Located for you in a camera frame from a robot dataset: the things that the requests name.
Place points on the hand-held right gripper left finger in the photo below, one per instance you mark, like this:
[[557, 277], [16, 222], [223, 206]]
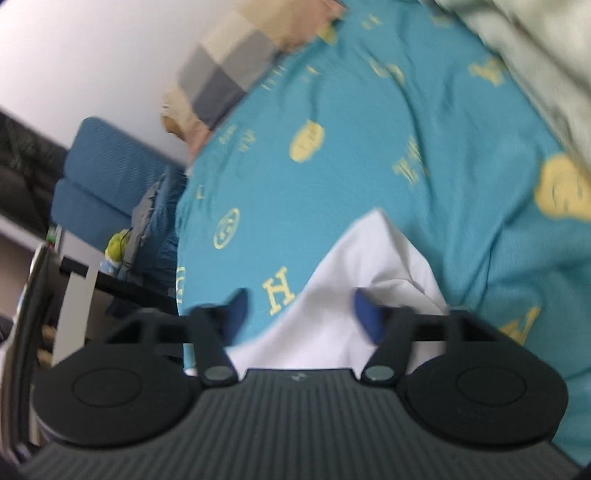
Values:
[[235, 309]]

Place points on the grey cloth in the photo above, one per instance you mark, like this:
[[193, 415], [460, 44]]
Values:
[[145, 212]]

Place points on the yellow green plush toy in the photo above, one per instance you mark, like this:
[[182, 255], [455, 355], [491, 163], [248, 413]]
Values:
[[115, 247]]

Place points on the white t-shirt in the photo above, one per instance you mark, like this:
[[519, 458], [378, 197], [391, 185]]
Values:
[[360, 258]]

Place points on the pale green fleece blanket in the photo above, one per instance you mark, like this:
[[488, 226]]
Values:
[[545, 55]]

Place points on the plaid pillow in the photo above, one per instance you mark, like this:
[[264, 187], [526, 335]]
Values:
[[231, 60]]

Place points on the mustard yellow pillow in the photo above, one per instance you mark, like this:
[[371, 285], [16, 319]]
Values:
[[173, 117]]

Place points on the dark barred window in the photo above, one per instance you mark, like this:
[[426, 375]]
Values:
[[23, 161]]

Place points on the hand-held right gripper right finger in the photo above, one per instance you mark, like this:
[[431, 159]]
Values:
[[367, 314]]

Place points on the teal printed bed sheet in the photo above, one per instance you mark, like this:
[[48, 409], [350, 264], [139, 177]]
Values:
[[346, 184]]

